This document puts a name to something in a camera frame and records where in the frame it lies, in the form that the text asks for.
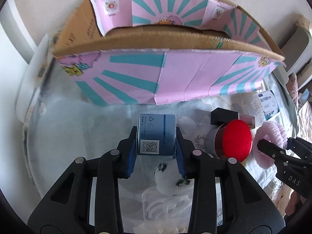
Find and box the pink fluffy scrunchie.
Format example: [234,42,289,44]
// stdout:
[252,121,288,169]

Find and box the small blue carton box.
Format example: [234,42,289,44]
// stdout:
[136,113,176,156]

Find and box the panda pattern white sock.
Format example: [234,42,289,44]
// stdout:
[154,159,194,197]

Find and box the dental floss pick box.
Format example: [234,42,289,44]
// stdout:
[256,90,280,121]

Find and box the red lid round jar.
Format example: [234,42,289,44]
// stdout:
[205,119,253,162]

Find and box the pink plush pig toy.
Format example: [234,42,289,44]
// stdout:
[286,73,299,104]

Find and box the pink striped cardboard box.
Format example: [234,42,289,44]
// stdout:
[53,0,285,106]

